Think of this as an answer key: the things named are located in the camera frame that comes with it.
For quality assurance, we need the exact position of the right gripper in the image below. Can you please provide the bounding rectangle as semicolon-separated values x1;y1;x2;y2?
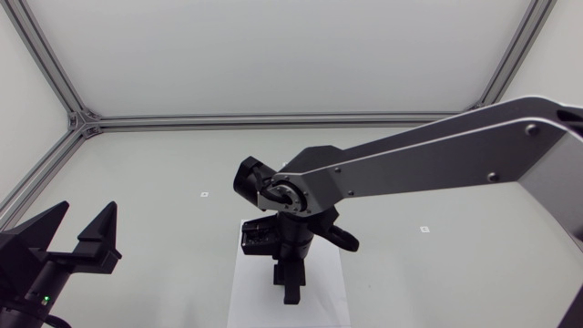
272;258;307;306

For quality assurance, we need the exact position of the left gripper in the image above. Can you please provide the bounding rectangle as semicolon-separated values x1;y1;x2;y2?
0;200;123;312

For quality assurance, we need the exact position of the white paper sheet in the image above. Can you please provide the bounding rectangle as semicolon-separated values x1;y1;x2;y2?
226;219;353;328

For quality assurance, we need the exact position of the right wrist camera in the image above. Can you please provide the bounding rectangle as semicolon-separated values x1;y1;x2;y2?
240;213;281;259

